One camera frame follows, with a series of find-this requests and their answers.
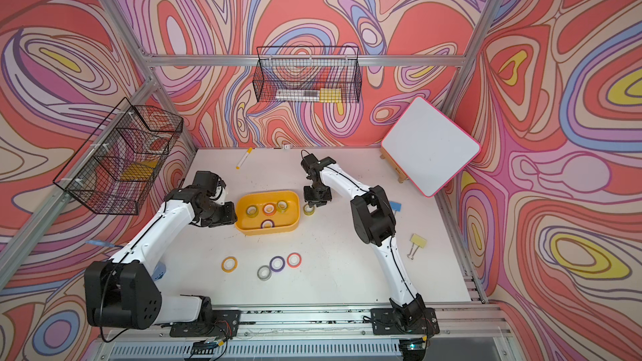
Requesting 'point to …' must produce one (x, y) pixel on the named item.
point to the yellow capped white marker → (248, 150)
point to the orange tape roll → (229, 264)
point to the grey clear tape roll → (264, 273)
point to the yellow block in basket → (140, 170)
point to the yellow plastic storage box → (284, 222)
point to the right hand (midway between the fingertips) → (315, 209)
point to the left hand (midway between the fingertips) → (234, 218)
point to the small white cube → (287, 146)
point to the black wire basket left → (114, 167)
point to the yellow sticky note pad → (418, 240)
